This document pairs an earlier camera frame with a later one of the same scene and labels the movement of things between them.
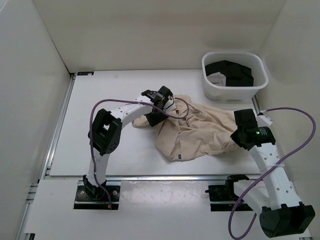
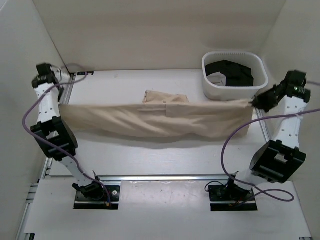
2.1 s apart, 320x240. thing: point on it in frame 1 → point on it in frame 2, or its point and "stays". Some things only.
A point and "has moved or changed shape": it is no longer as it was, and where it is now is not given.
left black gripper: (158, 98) → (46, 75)
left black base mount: (82, 201) stays
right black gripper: (234, 137) → (260, 102)
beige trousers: (191, 131) has moved or changed shape
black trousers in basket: (236, 75) stays
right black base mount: (226, 192) stays
